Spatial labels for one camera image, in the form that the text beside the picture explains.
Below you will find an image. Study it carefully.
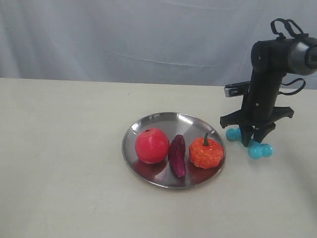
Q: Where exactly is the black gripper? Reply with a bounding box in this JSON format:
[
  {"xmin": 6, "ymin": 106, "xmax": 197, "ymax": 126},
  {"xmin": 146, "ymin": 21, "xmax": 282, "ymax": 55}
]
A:
[{"xmin": 220, "ymin": 99, "xmax": 294, "ymax": 147}]

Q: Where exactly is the teal toy bone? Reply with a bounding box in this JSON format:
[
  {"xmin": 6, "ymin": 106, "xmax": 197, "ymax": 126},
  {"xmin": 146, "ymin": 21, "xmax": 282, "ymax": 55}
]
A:
[{"xmin": 226, "ymin": 128, "xmax": 274, "ymax": 159}]

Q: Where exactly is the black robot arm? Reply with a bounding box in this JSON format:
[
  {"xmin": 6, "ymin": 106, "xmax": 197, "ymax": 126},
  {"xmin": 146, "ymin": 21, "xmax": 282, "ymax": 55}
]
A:
[{"xmin": 220, "ymin": 37, "xmax": 317, "ymax": 147}]

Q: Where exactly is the orange toy pumpkin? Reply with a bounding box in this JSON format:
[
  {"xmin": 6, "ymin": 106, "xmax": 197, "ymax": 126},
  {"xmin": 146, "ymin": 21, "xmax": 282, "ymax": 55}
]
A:
[{"xmin": 189, "ymin": 133, "xmax": 224, "ymax": 169}]

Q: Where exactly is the round stainless steel plate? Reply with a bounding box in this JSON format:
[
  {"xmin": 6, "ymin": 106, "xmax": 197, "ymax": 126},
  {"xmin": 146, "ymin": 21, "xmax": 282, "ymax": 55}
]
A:
[{"xmin": 121, "ymin": 112, "xmax": 225, "ymax": 189}]

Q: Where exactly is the purple toy bitter gourd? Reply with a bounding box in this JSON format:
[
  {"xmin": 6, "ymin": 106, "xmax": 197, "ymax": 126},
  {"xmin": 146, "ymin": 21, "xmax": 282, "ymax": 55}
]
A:
[{"xmin": 168, "ymin": 134, "xmax": 186, "ymax": 178}]

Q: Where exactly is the red apple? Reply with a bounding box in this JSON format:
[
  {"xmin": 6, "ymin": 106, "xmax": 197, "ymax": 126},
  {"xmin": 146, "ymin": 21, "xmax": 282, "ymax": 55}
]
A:
[{"xmin": 135, "ymin": 128, "xmax": 169, "ymax": 164}]

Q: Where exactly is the white backdrop cloth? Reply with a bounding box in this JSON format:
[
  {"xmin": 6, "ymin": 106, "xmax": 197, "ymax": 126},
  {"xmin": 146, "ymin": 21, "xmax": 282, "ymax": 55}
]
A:
[{"xmin": 0, "ymin": 0, "xmax": 317, "ymax": 85}]

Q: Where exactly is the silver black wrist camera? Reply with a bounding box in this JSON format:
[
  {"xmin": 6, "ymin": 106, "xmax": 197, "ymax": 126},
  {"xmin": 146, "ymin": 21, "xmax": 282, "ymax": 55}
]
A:
[{"xmin": 224, "ymin": 81, "xmax": 250, "ymax": 98}]

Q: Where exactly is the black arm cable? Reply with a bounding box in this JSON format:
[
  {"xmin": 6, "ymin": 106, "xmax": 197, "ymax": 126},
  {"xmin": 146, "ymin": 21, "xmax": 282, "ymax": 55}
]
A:
[{"xmin": 269, "ymin": 17, "xmax": 310, "ymax": 96}]

